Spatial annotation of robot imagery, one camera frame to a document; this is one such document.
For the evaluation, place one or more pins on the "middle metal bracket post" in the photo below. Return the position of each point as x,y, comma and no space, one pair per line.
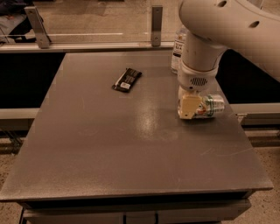
156,25

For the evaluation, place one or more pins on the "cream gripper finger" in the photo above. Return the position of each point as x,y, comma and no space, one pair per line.
188,103

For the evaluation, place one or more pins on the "grey metal rail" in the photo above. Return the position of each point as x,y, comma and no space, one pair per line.
82,47

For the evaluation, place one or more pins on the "black snack bar wrapper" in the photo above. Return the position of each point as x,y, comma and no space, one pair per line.
127,80

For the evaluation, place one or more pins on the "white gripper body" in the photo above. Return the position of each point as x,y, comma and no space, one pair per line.
194,80

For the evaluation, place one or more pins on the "white green 7up can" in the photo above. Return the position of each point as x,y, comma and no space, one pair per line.
211,105

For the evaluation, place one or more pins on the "grey drawer cabinet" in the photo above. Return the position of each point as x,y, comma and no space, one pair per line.
205,208

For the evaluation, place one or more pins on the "clear plastic water bottle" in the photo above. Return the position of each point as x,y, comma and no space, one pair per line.
179,42

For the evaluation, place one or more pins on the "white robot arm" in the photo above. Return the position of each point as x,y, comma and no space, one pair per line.
214,26

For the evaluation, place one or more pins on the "left metal bracket post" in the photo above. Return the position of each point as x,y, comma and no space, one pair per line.
36,22

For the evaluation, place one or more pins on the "metal bracket post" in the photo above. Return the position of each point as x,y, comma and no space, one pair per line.
36,22
156,25

